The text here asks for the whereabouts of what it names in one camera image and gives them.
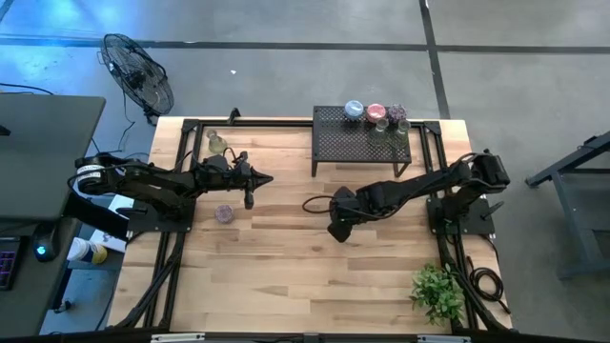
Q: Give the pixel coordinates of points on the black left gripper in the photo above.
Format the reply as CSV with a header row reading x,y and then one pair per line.
x,y
243,177

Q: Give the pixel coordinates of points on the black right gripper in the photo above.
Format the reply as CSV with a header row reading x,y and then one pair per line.
x,y
345,205

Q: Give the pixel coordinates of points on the purple patterned candle tin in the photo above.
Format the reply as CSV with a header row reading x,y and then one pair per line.
x,y
397,113
224,214

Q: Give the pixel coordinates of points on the clear glass candlestick holder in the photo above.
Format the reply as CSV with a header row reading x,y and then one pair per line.
x,y
401,132
380,131
217,143

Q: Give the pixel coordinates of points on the blue white patterned candle tin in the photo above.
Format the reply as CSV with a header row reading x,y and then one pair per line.
x,y
353,109

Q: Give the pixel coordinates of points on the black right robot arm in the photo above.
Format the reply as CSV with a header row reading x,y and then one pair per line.
x,y
419,183

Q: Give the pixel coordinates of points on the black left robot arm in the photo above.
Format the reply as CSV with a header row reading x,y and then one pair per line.
x,y
143,183

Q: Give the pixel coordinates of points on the pink candle tin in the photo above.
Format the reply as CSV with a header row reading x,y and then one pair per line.
x,y
376,113

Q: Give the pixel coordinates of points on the black perforated metal shelf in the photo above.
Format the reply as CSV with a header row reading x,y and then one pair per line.
x,y
343,143

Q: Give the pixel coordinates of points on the green artificial plant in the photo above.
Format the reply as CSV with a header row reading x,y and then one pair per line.
x,y
437,293

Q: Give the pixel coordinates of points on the white paper booklet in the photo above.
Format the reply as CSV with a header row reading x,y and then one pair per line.
x,y
119,205

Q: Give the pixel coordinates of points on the black floor fan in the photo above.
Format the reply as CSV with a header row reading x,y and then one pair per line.
x,y
138,77

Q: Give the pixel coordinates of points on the white bottle yellow cap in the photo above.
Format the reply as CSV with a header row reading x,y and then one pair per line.
x,y
83,250

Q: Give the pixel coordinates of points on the dark grey desk top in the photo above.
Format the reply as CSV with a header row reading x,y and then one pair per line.
x,y
43,152

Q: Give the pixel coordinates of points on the black computer mouse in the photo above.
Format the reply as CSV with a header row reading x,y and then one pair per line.
x,y
46,245

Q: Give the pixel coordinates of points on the dark metal cart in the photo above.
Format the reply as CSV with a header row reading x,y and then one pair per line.
x,y
576,228

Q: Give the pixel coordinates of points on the black floor plug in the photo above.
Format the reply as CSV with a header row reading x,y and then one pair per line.
x,y
62,306

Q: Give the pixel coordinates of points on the black desk surface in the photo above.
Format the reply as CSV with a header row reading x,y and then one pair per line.
x,y
28,305

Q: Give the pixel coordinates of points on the black backlit keyboard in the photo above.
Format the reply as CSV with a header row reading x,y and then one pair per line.
x,y
7,264

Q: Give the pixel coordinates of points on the black aluminium table frame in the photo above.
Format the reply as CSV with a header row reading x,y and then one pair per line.
x,y
267,123

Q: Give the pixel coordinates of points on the black clamp mount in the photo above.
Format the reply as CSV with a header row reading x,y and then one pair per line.
x,y
233,115

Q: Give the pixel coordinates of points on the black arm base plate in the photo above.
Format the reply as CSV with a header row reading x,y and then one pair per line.
x,y
481,224
152,224

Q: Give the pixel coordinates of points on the white bracket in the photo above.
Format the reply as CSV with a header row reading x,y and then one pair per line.
x,y
178,337
443,338

